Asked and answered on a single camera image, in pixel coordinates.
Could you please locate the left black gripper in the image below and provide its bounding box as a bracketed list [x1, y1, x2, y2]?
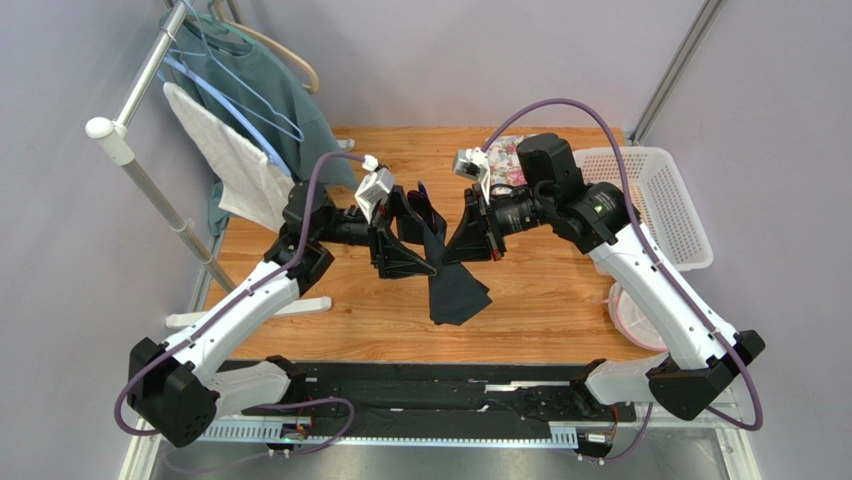
[316, 186, 443, 281]

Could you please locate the black paper napkin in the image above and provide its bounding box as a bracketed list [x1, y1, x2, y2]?
[406, 181, 492, 326]

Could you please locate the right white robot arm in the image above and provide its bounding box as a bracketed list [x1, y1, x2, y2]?
[441, 133, 765, 420]

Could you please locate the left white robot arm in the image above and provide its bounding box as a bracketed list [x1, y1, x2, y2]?
[118, 182, 437, 447]

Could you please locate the floral tray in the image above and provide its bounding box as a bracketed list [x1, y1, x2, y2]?
[486, 135, 530, 190]

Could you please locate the white towel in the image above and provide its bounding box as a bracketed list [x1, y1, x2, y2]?
[163, 82, 294, 232]

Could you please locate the blue hanger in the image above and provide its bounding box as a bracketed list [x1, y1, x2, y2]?
[166, 10, 307, 178]

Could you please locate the pink rimmed mesh cover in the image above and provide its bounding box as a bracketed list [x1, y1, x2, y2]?
[606, 283, 667, 352]

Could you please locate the wooden hanger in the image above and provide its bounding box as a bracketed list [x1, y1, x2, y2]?
[209, 0, 321, 95]

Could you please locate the white plastic basket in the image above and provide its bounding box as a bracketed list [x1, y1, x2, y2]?
[573, 146, 714, 274]

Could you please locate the teal shirt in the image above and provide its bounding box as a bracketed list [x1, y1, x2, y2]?
[163, 20, 358, 232]

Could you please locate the silver clothes rack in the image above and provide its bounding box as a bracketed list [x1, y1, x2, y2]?
[85, 0, 357, 331]

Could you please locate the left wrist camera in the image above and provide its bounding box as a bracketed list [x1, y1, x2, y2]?
[355, 155, 395, 222]

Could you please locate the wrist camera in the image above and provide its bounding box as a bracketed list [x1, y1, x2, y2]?
[452, 147, 493, 206]
[355, 155, 395, 222]

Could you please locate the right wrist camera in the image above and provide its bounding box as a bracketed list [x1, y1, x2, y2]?
[452, 147, 493, 206]

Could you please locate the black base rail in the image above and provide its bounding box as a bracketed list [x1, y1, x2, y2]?
[276, 361, 643, 441]

